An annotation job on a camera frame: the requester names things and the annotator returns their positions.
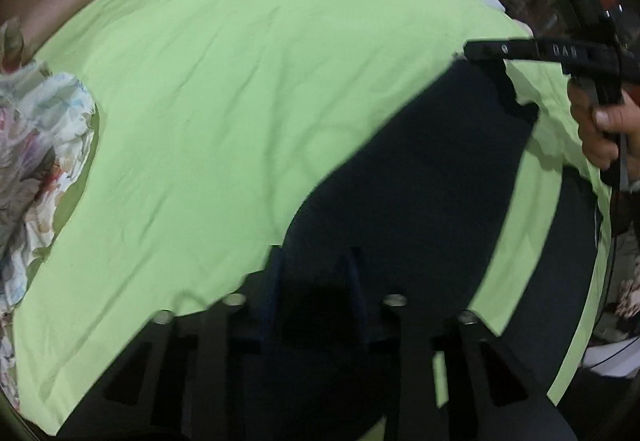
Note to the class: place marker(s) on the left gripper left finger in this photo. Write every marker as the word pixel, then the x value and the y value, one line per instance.
pixel 184 377

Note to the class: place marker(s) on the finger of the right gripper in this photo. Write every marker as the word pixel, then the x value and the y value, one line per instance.
pixel 512 49

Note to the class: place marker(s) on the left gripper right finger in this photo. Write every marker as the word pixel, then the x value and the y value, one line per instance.
pixel 429 367

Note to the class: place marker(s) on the dark navy pants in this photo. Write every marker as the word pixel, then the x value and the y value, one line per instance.
pixel 452 168

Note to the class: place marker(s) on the person's right hand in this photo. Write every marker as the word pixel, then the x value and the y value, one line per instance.
pixel 595 123

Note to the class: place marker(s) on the floral patterned folded blanket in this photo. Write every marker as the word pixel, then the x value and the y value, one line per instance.
pixel 46 140

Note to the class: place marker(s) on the light green bed sheet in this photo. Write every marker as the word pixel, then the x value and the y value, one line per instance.
pixel 216 120

